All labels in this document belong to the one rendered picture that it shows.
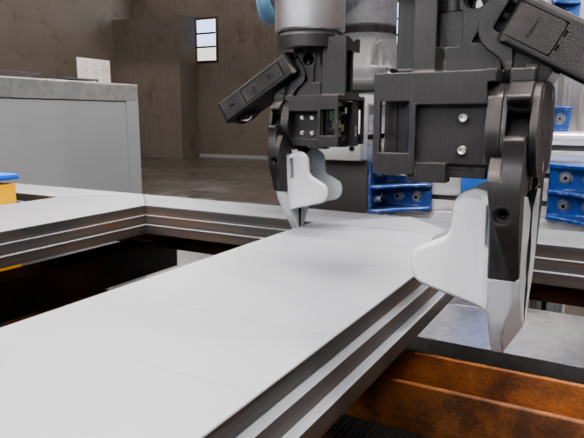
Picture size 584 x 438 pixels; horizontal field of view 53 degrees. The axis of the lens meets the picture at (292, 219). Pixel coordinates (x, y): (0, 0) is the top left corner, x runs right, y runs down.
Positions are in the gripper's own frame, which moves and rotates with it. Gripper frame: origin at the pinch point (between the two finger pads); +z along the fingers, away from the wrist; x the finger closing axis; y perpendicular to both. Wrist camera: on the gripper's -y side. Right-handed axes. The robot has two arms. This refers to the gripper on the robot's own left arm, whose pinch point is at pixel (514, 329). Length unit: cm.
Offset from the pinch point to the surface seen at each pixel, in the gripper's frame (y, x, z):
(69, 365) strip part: 18.9, 14.1, 0.8
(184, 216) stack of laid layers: 46, -28, 2
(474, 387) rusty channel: 6.9, -25.4, 15.8
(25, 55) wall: 1073, -773, -134
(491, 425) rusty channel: 3.7, -18.0, 15.6
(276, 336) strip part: 11.9, 5.6, 0.8
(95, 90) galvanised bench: 99, -62, -17
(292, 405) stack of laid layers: 8.4, 10.0, 2.0
